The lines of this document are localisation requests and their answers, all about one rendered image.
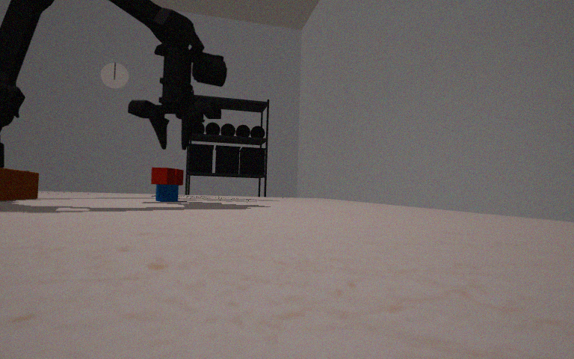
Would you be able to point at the blue cube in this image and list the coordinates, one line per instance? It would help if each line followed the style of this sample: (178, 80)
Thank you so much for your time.
(166, 193)

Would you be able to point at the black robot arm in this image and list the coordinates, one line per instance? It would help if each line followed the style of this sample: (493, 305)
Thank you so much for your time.
(175, 31)

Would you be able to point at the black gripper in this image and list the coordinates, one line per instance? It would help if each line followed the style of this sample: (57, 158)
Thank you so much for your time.
(176, 95)

